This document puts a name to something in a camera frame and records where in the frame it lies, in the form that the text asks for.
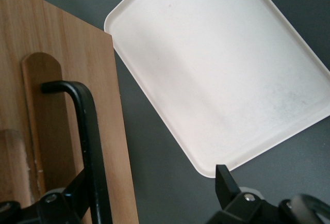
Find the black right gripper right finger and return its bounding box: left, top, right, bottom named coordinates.
left=206, top=165, right=279, bottom=224

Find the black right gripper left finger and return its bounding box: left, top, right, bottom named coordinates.
left=36, top=170, right=87, bottom=224

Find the cream plastic tray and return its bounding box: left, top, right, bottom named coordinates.
left=104, top=0, right=330, bottom=179

